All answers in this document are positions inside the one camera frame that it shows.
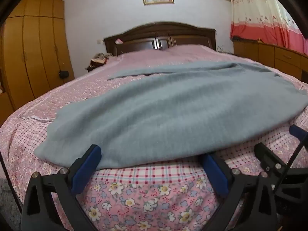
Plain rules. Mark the small pink cloth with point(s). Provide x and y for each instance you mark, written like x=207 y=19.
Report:
x=118 y=41

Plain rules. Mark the pink floral bedspread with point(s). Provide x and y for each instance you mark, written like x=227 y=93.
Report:
x=55 y=96

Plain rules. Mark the wooden wardrobe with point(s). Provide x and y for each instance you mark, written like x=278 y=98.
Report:
x=31 y=53

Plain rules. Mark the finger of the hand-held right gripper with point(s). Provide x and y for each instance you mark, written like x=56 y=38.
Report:
x=268 y=160
x=299 y=133

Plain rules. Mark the low wooden cabinet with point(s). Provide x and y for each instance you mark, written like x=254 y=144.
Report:
x=272 y=55

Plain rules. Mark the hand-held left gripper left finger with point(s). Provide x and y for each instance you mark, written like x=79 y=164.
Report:
x=87 y=167

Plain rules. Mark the floral curtain with red hem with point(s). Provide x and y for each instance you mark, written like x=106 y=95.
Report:
x=262 y=16

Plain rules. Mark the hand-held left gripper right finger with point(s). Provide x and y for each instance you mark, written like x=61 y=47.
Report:
x=214 y=170

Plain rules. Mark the grey pants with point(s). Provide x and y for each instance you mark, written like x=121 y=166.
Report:
x=168 y=115

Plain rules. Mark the small black pouch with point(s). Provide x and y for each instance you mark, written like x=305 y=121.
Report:
x=63 y=74

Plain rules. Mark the dark wooden headboard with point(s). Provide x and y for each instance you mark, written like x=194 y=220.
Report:
x=144 y=35

